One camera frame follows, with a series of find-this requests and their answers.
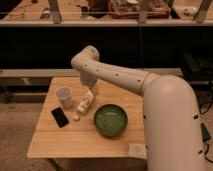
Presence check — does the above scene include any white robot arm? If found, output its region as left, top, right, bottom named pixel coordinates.
left=71, top=46, right=207, bottom=171

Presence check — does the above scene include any translucent plastic cup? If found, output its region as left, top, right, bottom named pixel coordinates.
left=56, top=86, right=72, bottom=108

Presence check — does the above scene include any small white cube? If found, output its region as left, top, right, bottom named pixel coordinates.
left=73, top=114, right=80, bottom=121

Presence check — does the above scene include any green ceramic bowl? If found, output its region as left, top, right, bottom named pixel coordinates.
left=94, top=104, right=128, bottom=137

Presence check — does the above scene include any wooden table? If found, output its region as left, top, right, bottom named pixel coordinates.
left=26, top=76, right=149, bottom=171

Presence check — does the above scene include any black smartphone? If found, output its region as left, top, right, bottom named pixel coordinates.
left=51, top=107, right=69, bottom=128

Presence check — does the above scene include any black foot pedal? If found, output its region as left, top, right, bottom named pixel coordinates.
left=201, top=123, right=211, bottom=141

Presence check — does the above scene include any black pedal cable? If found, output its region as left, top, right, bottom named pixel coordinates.
left=199, top=99, right=213, bottom=165

